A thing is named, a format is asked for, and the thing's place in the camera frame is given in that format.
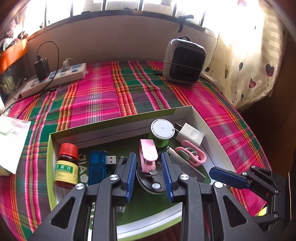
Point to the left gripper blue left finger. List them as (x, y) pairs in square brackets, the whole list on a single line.
[(127, 170)]

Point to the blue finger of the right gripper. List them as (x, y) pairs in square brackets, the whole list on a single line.
[(229, 178)]

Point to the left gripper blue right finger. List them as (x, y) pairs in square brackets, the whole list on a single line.
[(171, 173)]

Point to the silver metal lighter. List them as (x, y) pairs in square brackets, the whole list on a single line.
[(186, 167)]

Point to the black pink phone holder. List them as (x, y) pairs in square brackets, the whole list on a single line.
[(149, 175)]

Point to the pink clip earphone holder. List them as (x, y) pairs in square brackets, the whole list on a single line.
[(192, 154)]

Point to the blue usb tester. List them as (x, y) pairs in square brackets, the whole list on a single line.
[(98, 162)]

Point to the green spool white top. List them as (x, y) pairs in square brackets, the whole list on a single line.
[(161, 131)]

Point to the green shallow cardboard box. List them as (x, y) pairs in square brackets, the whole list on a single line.
[(146, 213)]

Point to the white usb charger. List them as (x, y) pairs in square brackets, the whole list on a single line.
[(188, 133)]

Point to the red-capped medicine bottle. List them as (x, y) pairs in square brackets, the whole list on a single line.
[(66, 171)]

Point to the plaid pink tablecloth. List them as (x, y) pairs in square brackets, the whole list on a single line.
[(111, 90)]

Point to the grey portable heater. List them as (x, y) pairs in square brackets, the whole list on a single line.
[(184, 61)]

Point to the white paper sheet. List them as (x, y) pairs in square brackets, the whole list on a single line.
[(13, 136)]

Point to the white power strip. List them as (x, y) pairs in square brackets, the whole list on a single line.
[(76, 72)]

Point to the black power adapter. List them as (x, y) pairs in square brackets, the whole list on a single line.
[(42, 68)]

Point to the cream heart-print curtain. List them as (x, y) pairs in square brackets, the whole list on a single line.
[(247, 57)]

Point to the orange-rimmed fish tank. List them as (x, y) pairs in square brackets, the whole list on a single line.
[(14, 69)]

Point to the black window latch handle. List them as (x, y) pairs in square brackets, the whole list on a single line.
[(182, 19)]

